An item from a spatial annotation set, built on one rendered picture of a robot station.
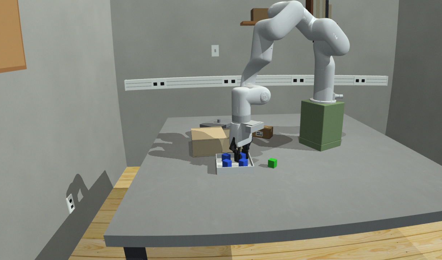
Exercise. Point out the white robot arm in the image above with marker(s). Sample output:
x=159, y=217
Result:
x=329, y=40

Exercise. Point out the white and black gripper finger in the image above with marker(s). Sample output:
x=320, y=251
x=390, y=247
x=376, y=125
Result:
x=245, y=149
x=237, y=155

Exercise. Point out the brown cardboard box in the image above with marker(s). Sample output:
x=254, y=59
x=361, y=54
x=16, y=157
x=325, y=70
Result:
x=266, y=132

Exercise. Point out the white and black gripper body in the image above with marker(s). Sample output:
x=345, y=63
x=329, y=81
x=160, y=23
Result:
x=237, y=130

